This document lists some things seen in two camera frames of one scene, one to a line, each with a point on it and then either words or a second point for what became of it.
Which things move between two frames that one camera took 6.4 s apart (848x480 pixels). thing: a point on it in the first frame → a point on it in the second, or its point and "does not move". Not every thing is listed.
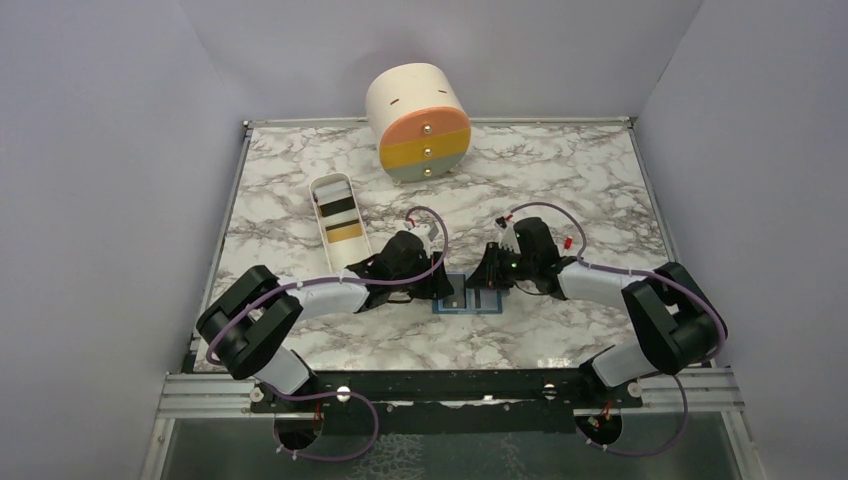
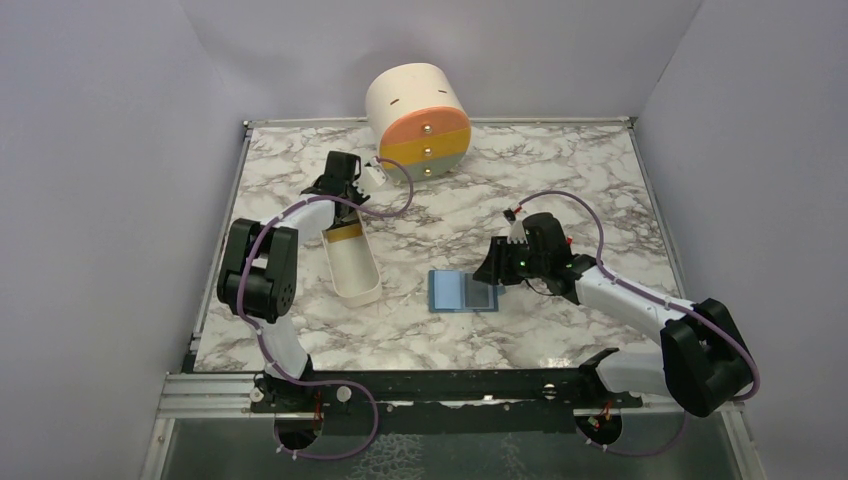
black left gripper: (438, 287) → (357, 194)
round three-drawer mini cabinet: (420, 116) does not move
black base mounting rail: (338, 390) does not move
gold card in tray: (343, 231) does not move
